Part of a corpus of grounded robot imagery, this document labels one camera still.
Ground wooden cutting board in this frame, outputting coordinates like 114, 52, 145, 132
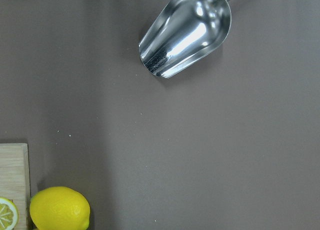
0, 143, 32, 230

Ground metal scoop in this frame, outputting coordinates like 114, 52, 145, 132
138, 0, 232, 79

